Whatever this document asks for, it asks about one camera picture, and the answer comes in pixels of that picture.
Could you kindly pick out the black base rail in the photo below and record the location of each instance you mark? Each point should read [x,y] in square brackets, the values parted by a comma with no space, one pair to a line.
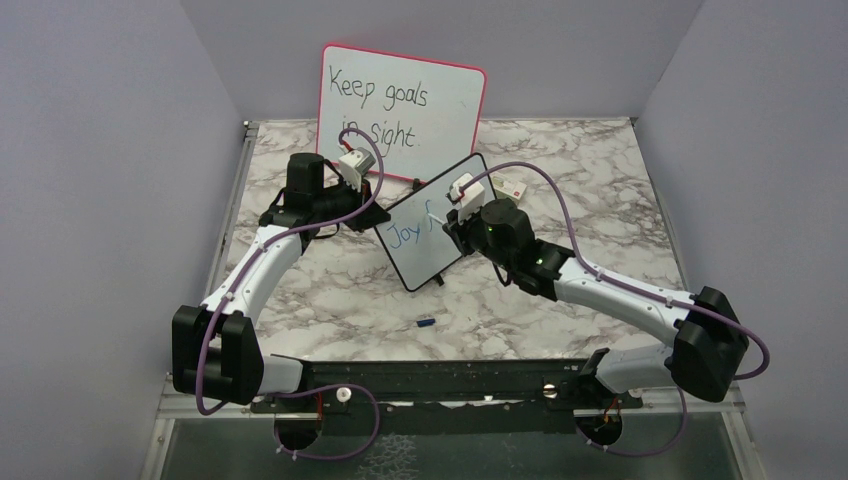
[551,396]

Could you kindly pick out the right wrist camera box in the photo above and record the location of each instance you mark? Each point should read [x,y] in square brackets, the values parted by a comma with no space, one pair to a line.
[467,196]

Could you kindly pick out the whiteboard marker pen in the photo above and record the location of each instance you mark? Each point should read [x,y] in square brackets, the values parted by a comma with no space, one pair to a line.
[436,218]

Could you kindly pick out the white eraser box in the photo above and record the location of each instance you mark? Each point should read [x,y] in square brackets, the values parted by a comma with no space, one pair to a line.
[506,187]

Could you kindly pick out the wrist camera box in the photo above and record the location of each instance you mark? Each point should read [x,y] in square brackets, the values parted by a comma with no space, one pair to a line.
[354,166]
[467,196]

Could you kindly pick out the black framed small whiteboard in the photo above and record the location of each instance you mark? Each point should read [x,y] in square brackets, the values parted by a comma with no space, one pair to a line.
[416,246]

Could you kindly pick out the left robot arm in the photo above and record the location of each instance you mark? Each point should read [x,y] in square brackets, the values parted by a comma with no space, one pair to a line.
[216,356]

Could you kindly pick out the pink framed whiteboard with writing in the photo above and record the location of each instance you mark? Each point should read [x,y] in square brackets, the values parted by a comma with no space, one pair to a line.
[422,114]

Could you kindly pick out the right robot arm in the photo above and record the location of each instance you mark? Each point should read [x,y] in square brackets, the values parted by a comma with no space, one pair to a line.
[699,346]

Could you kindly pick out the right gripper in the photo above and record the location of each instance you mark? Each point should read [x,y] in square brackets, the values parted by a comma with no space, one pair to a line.
[458,230]

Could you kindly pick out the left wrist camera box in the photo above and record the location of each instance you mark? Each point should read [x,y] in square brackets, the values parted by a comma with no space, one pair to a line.
[354,166]

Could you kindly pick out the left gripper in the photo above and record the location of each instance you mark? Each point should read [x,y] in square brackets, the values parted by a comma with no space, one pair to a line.
[372,216]

